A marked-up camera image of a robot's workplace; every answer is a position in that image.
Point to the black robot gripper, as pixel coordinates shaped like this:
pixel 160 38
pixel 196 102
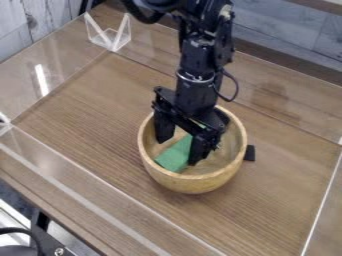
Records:
pixel 188 107

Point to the black patch on table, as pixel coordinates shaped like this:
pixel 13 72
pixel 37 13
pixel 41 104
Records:
pixel 250 155

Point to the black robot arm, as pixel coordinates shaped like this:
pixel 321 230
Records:
pixel 204 22

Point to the black metal table frame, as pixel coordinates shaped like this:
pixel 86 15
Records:
pixel 56 240

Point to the clear acrylic enclosure wall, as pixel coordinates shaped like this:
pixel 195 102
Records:
pixel 116 225

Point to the green rectangular stick block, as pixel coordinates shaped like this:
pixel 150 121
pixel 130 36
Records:
pixel 174 157

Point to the round wooden bowl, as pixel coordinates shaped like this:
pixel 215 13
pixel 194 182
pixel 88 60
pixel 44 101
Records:
pixel 212 172

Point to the clear acrylic corner bracket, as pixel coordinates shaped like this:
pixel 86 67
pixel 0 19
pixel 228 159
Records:
pixel 111 39

